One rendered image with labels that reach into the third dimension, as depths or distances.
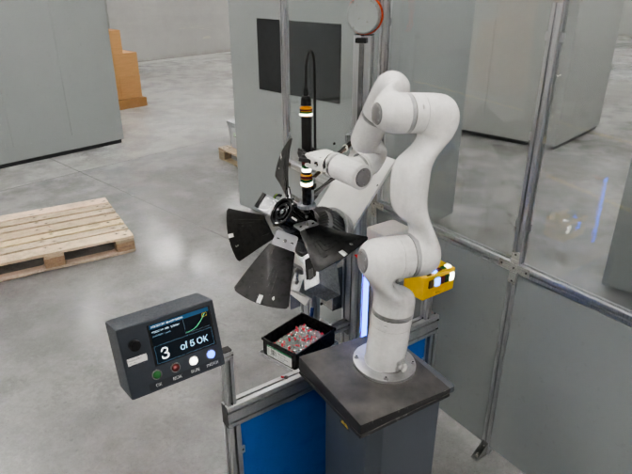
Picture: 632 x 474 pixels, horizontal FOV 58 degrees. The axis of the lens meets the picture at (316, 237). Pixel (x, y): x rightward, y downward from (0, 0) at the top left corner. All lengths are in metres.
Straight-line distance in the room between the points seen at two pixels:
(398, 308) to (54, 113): 6.44
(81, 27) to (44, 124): 1.23
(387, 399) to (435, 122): 0.76
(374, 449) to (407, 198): 0.73
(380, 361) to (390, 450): 0.26
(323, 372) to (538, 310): 1.02
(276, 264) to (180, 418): 1.22
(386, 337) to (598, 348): 0.93
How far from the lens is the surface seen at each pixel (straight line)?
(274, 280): 2.15
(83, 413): 3.28
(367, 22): 2.61
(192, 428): 3.04
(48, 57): 7.55
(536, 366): 2.52
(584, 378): 2.41
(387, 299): 1.57
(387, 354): 1.68
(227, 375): 1.73
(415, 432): 1.81
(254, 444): 1.98
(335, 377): 1.69
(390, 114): 1.40
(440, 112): 1.46
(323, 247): 1.99
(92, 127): 7.86
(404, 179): 1.46
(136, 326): 1.50
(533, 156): 2.24
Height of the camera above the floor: 2.04
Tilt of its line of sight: 25 degrees down
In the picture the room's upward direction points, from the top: straight up
